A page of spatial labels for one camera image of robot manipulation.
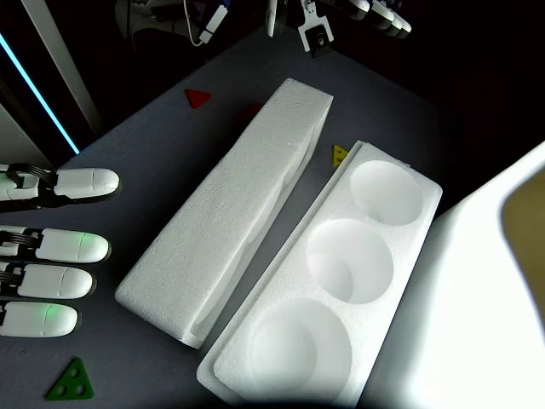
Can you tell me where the grey table cloth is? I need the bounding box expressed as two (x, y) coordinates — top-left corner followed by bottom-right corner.
(0, 25), (448, 409)

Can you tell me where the white styrofoam lid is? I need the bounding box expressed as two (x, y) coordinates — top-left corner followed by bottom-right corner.
(114, 77), (335, 350)

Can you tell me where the red triangle block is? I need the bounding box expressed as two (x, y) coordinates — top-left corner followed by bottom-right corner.
(184, 88), (213, 111)

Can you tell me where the white upright post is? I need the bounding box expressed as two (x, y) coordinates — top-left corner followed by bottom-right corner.
(20, 0), (106, 134)

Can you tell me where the cyan light strip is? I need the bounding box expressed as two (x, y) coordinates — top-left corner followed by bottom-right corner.
(0, 32), (81, 155)

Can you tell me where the orange toy croissant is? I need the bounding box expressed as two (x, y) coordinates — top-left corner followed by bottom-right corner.
(232, 103), (262, 127)

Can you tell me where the white curved stand base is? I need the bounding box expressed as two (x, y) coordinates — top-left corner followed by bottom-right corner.
(114, 0), (188, 49)

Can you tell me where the white styrofoam tray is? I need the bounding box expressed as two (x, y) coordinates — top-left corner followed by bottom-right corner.
(195, 139), (444, 408)

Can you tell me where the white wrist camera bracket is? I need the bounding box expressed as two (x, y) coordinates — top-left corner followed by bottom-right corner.
(296, 0), (334, 60)

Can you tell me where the green triangle block with holes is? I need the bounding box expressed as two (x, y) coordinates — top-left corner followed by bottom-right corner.
(45, 356), (94, 401)

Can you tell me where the large white robot body shell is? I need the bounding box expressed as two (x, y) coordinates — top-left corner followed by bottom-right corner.
(361, 151), (545, 409)

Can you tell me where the yellow triangle block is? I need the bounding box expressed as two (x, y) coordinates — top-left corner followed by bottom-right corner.
(330, 144), (351, 168)

